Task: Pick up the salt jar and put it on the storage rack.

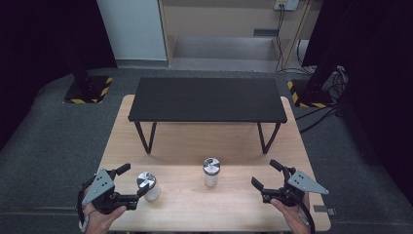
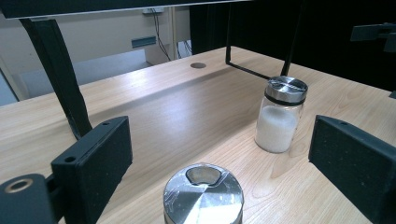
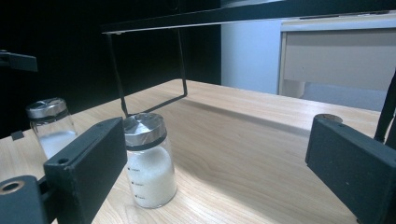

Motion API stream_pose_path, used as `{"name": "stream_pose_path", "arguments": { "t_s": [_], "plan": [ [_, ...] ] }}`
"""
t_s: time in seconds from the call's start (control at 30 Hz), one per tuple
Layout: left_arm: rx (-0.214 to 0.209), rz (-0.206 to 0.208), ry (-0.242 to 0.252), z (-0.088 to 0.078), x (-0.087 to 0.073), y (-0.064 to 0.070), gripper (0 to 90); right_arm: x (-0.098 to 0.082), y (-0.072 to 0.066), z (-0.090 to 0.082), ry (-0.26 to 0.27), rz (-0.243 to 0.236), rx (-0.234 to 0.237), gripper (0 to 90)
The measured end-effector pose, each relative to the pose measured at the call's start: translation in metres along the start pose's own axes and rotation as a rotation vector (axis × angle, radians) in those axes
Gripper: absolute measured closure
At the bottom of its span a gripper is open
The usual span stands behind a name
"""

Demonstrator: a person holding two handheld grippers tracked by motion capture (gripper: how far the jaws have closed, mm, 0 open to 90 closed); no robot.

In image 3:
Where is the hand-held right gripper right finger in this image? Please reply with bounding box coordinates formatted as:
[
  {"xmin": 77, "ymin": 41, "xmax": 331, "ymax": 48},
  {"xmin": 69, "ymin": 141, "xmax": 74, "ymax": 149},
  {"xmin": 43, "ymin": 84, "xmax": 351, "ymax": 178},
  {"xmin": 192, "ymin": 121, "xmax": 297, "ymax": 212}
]
[{"xmin": 304, "ymin": 113, "xmax": 396, "ymax": 224}]

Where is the glass jar with silver lid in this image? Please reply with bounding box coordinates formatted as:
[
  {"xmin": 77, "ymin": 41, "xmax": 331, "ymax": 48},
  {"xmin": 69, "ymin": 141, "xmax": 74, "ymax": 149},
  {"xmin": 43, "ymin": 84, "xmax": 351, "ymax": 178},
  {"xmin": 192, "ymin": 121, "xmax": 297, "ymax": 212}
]
[
  {"xmin": 25, "ymin": 97, "xmax": 78, "ymax": 160},
  {"xmin": 122, "ymin": 112, "xmax": 177, "ymax": 209}
]

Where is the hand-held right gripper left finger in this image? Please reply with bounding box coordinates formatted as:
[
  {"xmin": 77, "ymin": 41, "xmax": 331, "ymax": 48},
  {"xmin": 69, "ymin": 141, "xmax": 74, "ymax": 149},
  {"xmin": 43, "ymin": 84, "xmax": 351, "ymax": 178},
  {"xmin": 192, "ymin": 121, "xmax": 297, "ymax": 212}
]
[{"xmin": 43, "ymin": 116, "xmax": 129, "ymax": 224}]

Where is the black curtain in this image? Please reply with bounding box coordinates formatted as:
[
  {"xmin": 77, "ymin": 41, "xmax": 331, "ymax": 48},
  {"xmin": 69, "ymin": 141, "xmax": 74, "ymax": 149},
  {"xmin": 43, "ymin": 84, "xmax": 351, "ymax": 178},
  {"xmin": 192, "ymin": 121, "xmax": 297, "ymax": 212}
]
[{"xmin": 0, "ymin": 0, "xmax": 222, "ymax": 139}]

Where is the black tray table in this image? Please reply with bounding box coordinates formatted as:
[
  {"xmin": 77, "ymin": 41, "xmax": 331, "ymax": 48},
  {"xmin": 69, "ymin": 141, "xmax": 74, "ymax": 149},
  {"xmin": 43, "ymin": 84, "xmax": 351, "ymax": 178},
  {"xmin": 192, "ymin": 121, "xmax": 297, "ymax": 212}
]
[{"xmin": 101, "ymin": 0, "xmax": 396, "ymax": 147}]

